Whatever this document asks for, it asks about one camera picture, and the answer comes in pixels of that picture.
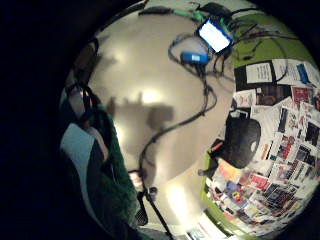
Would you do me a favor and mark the long black cable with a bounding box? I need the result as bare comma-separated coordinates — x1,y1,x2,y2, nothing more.
137,63,218,194

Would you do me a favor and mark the spread of printed picture cards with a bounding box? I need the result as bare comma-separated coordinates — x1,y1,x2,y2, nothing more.
203,58,320,238

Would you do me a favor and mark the black round pouch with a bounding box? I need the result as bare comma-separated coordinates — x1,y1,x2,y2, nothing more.
221,111,262,170

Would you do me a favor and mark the black bulky device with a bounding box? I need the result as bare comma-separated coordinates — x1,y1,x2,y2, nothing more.
197,1,232,18

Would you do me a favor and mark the blue adapter box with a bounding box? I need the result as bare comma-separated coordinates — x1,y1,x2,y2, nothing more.
179,50,212,66

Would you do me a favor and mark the black tripod stand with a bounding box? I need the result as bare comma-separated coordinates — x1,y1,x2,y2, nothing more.
135,186,176,240

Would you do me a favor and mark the green mat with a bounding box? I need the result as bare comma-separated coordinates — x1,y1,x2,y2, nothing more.
199,12,315,240

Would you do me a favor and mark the tangle of black cables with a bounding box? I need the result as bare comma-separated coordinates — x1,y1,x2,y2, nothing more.
213,13,301,84

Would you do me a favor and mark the green cable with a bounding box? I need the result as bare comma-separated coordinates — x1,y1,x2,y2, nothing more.
171,7,208,24

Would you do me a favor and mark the white printed paper sheet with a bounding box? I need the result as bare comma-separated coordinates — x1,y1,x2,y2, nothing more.
245,61,274,84

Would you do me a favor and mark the orange marker pen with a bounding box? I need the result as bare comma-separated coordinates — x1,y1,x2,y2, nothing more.
209,141,225,153

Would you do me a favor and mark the black flat device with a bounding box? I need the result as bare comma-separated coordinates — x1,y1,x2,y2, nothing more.
137,5,174,17

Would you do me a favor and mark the smartphone with lit white screen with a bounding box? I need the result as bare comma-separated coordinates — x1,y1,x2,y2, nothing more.
195,17,235,56

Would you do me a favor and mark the person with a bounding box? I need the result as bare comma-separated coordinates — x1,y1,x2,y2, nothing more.
59,39,150,240

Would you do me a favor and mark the blue flat card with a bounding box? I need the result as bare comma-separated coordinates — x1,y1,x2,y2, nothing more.
296,63,311,85

